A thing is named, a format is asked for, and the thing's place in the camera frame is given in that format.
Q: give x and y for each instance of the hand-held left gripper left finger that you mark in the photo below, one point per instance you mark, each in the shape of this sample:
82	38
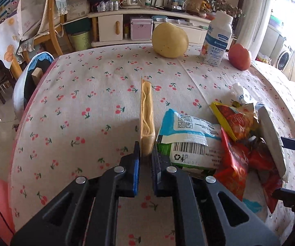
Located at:
134	174

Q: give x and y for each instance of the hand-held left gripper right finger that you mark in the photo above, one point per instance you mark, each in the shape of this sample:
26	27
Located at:
156	174

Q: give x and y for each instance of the grey milk carton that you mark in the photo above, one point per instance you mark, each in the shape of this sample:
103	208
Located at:
270	133

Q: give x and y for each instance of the beige packet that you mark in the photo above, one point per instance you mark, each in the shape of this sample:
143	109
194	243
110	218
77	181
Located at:
147	112

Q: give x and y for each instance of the white blue plastic packet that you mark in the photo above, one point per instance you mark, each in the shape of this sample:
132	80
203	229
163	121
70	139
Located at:
188	138

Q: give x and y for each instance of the yellow red snack wrapper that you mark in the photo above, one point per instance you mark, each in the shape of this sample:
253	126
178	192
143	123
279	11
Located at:
234	119

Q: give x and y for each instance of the grey washing machine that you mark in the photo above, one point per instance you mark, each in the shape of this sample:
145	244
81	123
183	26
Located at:
284	56

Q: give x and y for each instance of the cherry print tablecloth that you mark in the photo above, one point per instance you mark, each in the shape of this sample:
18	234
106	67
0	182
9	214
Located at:
86	94

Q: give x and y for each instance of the red apple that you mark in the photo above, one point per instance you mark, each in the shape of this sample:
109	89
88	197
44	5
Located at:
239	56

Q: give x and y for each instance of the white bottle blue label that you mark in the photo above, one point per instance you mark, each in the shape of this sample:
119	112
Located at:
215	41

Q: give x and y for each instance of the yellow pear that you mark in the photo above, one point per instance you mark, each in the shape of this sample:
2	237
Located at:
169	39

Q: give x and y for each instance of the blue white bag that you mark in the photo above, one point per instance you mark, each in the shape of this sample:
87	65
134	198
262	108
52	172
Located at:
20	87

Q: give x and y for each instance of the green plastic bin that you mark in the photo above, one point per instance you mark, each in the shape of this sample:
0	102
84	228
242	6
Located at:
80	41

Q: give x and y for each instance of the pink storage box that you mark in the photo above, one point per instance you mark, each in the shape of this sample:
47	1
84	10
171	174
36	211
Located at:
141	28

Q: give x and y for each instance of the cream television cabinet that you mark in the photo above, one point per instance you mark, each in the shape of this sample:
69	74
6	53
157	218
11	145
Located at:
106	27

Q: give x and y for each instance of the dried flower arrangement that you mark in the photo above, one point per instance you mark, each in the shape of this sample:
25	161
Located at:
226	5

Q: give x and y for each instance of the black router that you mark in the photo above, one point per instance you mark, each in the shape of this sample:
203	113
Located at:
174	8

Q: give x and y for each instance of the row of small silver bottles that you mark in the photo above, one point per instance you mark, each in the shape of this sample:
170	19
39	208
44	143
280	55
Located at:
107	6

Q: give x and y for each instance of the golden ornament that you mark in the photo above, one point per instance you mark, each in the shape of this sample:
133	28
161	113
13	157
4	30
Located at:
194	5

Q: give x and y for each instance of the white printed sack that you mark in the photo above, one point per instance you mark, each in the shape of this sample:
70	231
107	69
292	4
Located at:
77	5

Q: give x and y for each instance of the orange print table cover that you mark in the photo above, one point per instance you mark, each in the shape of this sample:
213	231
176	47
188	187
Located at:
6	43

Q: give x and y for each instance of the white printed cover cloth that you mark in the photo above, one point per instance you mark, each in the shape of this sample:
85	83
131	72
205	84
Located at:
32	10

